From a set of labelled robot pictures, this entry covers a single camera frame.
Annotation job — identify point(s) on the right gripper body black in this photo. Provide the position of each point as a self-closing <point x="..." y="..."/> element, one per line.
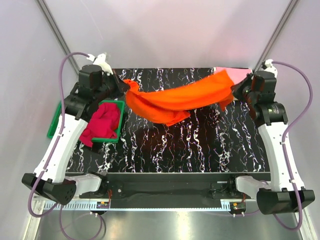
<point x="242" y="92"/>

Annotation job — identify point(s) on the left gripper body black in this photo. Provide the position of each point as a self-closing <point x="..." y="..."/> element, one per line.
<point x="109" y="89"/>

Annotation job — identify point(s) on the orange t shirt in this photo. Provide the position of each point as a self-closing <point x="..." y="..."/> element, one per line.
<point x="172" y="106"/>

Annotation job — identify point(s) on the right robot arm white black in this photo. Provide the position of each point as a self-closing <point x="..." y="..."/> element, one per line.
<point x="286" y="192"/>

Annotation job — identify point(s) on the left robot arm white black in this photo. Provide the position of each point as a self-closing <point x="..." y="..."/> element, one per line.
<point x="96" y="82"/>

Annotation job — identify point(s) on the pink folded t shirt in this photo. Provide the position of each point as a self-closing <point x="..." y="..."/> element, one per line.
<point x="237" y="75"/>

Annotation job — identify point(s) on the magenta t shirt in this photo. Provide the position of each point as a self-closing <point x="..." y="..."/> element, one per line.
<point x="103" y="124"/>

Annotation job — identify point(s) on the green plastic bin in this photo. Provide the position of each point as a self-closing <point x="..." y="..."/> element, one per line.
<point x="121" y="106"/>

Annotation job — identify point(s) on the black marble pattern mat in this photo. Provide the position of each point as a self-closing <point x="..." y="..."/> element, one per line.
<point x="210" y="140"/>

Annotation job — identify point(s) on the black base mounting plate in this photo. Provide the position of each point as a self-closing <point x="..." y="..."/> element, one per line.
<point x="170" y="191"/>

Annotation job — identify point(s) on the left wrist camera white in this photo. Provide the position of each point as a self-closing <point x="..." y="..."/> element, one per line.
<point x="101" y="60"/>

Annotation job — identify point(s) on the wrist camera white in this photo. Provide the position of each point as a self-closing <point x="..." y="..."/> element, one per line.
<point x="101" y="60"/>
<point x="268" y="66"/>

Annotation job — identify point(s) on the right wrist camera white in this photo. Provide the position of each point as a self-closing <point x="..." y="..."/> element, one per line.
<point x="268" y="66"/>

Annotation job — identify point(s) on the right aluminium corner post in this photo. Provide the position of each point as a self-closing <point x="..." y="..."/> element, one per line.
<point x="276" y="32"/>

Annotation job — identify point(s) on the aluminium corner post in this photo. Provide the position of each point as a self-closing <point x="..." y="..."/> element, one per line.
<point x="44" y="9"/>
<point x="276" y="32"/>

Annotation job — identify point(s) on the left aluminium corner post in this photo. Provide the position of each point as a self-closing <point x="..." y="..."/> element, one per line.
<point x="44" y="9"/>

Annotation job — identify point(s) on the aluminium frame rail front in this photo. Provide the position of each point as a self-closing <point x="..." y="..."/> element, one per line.
<point x="75" y="205"/>

